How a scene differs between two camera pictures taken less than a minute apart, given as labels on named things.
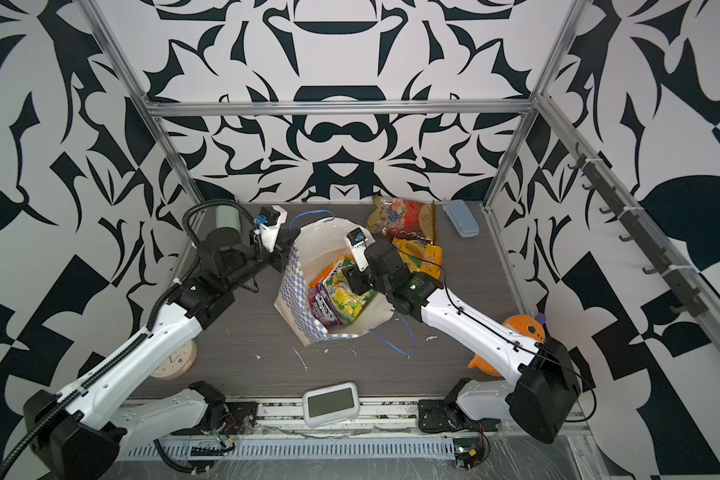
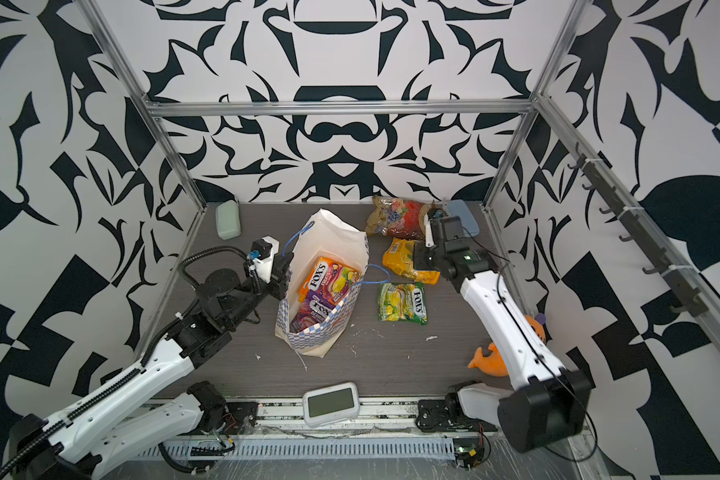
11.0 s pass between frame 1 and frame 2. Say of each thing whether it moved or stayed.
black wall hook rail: stayed
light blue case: stayed
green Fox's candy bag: moved
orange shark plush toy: stayed
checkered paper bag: moved
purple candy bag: moved
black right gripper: moved
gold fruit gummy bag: stayed
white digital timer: stayed
